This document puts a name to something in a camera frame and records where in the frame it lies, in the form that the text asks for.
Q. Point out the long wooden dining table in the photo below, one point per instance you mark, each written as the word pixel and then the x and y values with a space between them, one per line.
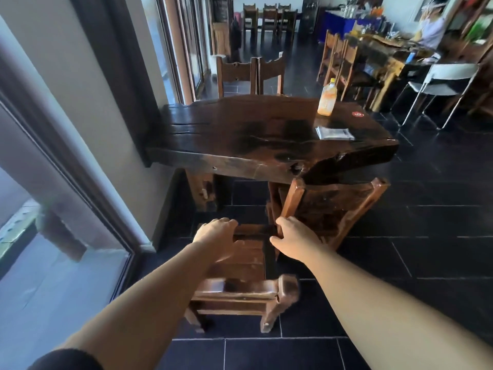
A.
pixel 385 57

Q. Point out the wooden framed glass door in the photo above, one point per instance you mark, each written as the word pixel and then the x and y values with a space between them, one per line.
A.
pixel 188 42

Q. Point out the person's left fingers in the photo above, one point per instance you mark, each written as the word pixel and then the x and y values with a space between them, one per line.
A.
pixel 225 224

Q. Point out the wooden chair with notched back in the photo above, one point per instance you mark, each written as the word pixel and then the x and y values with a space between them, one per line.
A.
pixel 235 73
pixel 271 71

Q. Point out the clear tissue packet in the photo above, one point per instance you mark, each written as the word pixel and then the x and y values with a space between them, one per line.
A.
pixel 334 133

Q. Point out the person's left hand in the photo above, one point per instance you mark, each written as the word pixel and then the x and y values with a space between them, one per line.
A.
pixel 215 236

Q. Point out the person's right hand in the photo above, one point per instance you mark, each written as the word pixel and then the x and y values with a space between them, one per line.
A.
pixel 298 240

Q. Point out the person's right thumb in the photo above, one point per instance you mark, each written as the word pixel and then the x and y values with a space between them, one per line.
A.
pixel 278 241

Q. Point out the light wooden dining chair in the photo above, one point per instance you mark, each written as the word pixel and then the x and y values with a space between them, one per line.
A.
pixel 352 71
pixel 337 61
pixel 328 53

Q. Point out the wooden chair with carved back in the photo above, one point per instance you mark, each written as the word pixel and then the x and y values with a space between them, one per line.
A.
pixel 331 208

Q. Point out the person's right forearm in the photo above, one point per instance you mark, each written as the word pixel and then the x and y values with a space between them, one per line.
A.
pixel 389 315

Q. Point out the small wooden chair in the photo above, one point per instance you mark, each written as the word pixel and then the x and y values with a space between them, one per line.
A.
pixel 246 273

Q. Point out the large glass window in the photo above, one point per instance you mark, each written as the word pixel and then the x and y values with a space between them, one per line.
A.
pixel 42 242

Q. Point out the person's left forearm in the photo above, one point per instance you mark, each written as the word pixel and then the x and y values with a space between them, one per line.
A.
pixel 150 304

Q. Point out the black tall cabinet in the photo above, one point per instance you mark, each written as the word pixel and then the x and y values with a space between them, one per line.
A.
pixel 309 15

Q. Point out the dark wooden slab table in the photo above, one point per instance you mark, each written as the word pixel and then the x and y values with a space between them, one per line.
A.
pixel 262 138

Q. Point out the black sleeve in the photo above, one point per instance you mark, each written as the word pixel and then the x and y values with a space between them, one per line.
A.
pixel 65 361

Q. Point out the red round sticker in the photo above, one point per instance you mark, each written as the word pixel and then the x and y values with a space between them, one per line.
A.
pixel 358 114

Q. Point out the blue counter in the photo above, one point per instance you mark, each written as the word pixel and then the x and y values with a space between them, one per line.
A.
pixel 342 23

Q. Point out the orange drink bottle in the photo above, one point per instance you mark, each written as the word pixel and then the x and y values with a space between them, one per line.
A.
pixel 327 98

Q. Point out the white folding chair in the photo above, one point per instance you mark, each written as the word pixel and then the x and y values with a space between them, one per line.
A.
pixel 443 78

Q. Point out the dark wooden chair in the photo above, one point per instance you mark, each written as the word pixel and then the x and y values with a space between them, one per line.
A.
pixel 288 22
pixel 269 21
pixel 250 19

